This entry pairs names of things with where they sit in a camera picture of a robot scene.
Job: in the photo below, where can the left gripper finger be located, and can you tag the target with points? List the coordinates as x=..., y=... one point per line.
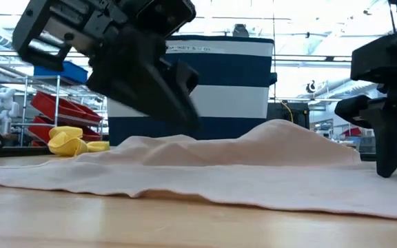
x=184, y=77
x=140, y=75

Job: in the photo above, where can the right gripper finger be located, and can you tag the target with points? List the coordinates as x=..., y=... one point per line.
x=389, y=144

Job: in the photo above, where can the pale pink towel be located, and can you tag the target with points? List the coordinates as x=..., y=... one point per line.
x=219, y=179

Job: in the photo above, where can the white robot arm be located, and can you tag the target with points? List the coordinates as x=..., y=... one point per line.
x=3, y=106

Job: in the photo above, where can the yellow microfiber towel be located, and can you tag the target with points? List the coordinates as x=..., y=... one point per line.
x=65, y=143

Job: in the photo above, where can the small red box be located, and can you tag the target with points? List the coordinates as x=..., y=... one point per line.
x=351, y=132

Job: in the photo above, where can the grey plastic bin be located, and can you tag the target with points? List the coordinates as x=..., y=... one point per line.
x=367, y=144

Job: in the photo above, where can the navy white striped fabric basket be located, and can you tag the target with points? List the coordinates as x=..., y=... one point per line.
x=236, y=69

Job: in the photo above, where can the black equipment box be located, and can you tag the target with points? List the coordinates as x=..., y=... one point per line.
x=300, y=112

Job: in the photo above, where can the blue plastic bin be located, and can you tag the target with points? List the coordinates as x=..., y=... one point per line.
x=74, y=74

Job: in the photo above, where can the red plastic bin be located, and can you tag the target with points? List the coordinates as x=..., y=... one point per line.
x=57, y=105
x=40, y=131

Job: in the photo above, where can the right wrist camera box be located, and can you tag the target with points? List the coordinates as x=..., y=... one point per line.
x=388, y=58

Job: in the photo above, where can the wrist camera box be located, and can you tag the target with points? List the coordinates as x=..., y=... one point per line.
x=167, y=15
x=388, y=58

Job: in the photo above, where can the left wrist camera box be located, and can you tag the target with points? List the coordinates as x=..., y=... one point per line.
x=167, y=15

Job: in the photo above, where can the black metal table frame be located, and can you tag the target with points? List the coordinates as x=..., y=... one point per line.
x=12, y=152

